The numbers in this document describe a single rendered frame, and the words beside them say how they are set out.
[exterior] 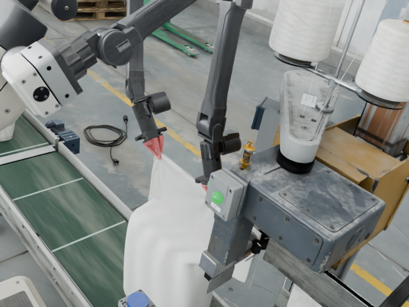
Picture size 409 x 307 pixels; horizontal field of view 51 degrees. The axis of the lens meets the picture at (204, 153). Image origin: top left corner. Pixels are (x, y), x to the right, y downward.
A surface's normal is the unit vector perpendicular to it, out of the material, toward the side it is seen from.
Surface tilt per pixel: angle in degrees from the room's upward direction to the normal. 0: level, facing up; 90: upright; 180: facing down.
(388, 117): 90
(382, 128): 90
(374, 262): 0
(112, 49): 79
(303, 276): 90
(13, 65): 30
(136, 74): 57
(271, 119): 90
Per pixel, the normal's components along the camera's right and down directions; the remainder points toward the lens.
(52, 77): 0.63, 0.50
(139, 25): 0.69, 0.16
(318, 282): -0.72, 0.25
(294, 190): 0.18, -0.84
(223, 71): 0.52, 0.34
